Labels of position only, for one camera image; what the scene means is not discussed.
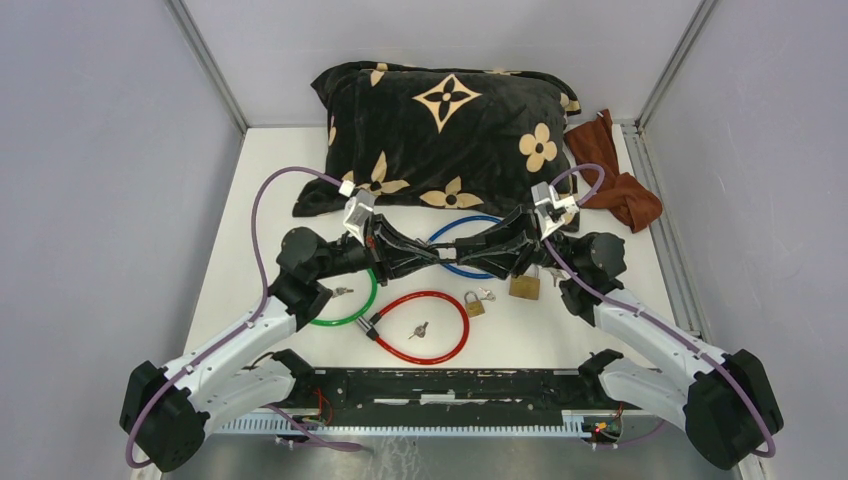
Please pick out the black floral pillow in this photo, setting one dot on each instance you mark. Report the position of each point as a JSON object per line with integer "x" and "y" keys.
{"x": 451, "y": 139}

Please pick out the green cable lock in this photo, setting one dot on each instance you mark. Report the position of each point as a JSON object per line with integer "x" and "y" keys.
{"x": 353, "y": 315}

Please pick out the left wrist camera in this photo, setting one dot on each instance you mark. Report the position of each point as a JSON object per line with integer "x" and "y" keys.
{"x": 357, "y": 212}

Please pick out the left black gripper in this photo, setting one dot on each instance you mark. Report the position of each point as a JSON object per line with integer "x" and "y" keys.
{"x": 392, "y": 253}

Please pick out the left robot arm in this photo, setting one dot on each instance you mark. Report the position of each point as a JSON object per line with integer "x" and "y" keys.
{"x": 168, "y": 411}

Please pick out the small silver keys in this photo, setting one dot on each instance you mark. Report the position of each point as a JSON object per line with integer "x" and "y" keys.
{"x": 339, "y": 291}

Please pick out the brown cloth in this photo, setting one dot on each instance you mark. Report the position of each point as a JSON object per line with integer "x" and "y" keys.
{"x": 620, "y": 192}

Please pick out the red lock keys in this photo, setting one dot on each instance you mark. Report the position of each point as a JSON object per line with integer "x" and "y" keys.
{"x": 419, "y": 331}

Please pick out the large padlock keys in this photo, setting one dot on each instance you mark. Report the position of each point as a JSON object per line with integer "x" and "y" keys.
{"x": 556, "y": 275}

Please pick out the small padlock keys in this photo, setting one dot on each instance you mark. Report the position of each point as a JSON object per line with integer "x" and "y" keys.
{"x": 486, "y": 295}

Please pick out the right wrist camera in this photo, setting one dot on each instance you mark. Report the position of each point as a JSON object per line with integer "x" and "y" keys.
{"x": 552, "y": 211}

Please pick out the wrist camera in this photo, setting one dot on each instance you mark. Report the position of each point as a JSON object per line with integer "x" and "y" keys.
{"x": 552, "y": 211}
{"x": 357, "y": 212}

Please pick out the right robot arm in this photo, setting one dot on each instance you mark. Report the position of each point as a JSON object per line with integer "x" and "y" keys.
{"x": 723, "y": 402}

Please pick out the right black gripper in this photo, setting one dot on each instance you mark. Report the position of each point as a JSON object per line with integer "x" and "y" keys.
{"x": 505, "y": 261}

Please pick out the blue cable lock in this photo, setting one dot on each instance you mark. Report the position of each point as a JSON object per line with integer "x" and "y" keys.
{"x": 453, "y": 269}

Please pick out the small brass padlock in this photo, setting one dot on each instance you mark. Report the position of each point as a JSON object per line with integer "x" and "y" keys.
{"x": 473, "y": 304}

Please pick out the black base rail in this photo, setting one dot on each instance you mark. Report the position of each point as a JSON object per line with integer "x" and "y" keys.
{"x": 404, "y": 397}

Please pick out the large brass padlock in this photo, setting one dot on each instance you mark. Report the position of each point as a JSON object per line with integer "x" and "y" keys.
{"x": 527, "y": 285}

